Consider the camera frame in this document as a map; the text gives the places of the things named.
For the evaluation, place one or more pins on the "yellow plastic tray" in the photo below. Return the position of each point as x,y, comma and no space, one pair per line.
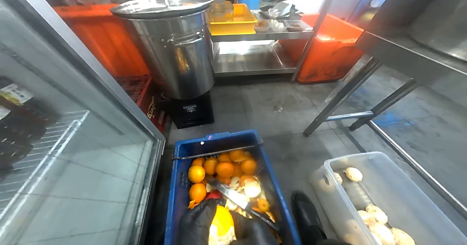
233,28

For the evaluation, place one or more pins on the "clear plastic containers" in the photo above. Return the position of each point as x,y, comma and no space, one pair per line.
223,12

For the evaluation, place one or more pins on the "red plastic crate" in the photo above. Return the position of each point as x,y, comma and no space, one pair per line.
149,102

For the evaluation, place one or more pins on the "clear plastic bag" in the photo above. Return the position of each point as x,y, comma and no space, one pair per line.
280,10

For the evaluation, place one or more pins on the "blue plastic crate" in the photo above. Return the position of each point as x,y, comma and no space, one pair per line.
212,138

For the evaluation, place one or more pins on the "dark packages with labels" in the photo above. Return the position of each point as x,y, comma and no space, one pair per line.
22,128

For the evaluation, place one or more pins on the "partly peeled orange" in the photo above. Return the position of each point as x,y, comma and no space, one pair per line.
222,224

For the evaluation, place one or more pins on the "large steel pot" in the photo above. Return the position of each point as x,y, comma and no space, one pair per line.
157,55

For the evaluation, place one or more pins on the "thin metal rod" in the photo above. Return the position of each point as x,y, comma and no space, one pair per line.
204,155

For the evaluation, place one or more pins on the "person's left hand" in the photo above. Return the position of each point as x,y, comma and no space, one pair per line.
195,221

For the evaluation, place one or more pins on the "steel table with lower shelf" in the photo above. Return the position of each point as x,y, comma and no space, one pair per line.
255,69

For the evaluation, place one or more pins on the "black plastic crate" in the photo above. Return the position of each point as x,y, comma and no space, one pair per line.
193,113

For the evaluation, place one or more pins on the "steel sink table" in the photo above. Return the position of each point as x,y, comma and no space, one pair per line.
408,55

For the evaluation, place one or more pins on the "refrigerator with glass door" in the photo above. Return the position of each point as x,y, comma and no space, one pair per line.
109,172

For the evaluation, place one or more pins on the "person's right fingers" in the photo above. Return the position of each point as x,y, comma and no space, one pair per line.
243,226

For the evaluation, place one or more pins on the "translucent plastic tub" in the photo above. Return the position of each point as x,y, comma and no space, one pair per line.
401,186

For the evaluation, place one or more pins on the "person's legs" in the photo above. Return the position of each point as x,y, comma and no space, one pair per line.
307,214

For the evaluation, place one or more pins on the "person's left fingers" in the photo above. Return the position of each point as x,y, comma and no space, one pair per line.
208,208

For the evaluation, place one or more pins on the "person's right hand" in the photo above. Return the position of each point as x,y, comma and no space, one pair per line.
253,232

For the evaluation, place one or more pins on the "large orange tub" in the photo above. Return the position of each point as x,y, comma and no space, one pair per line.
105,40
324,59

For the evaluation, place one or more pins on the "heap of orange peels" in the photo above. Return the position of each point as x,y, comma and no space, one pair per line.
255,197

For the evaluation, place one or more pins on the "round steel lid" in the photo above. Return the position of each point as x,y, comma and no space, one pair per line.
153,8

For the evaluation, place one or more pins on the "pile of peeled oranges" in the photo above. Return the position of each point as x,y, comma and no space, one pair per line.
381,232

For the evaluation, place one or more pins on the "red object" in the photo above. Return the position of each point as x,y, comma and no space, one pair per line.
214,194

